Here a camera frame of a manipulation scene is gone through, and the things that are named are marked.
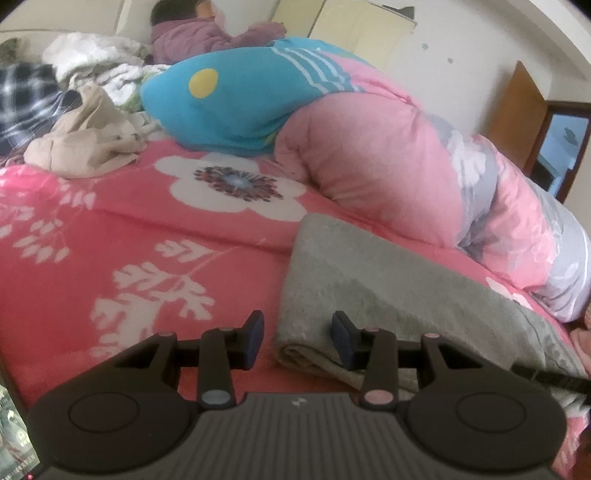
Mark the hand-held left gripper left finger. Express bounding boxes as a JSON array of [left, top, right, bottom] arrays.
[[113, 310, 265, 409]]

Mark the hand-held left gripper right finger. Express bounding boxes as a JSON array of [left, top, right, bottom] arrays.
[[332, 311, 483, 409]]

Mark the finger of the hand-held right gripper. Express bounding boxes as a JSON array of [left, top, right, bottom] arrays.
[[512, 364, 591, 393]]

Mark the grey hoodie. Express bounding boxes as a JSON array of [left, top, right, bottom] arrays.
[[274, 213, 589, 407]]

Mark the beige folded blanket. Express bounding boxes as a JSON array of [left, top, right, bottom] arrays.
[[570, 309, 591, 370]]

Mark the pink grey floral duvet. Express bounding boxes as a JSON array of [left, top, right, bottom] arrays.
[[274, 46, 591, 322]]

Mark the blue pillow with yellow dot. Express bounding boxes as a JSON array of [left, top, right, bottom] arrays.
[[140, 39, 370, 158]]

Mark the beige garment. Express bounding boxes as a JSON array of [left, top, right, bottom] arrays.
[[24, 82, 162, 178]]

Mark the wooden door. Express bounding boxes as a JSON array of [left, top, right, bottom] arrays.
[[487, 61, 591, 204]]

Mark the person in purple top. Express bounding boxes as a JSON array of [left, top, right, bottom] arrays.
[[150, 18, 287, 65]]

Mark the cream wardrobe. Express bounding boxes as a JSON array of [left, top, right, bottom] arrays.
[[272, 0, 416, 70]]

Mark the navy white plaid shirt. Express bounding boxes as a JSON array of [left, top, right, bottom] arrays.
[[0, 62, 81, 158]]

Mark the white fleece blanket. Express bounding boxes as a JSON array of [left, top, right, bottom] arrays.
[[41, 33, 171, 104]]

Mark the cream pink headboard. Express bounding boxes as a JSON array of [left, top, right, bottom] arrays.
[[0, 0, 282, 47]]

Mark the olive patterned pillow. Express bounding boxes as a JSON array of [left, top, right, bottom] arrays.
[[0, 38, 31, 65]]

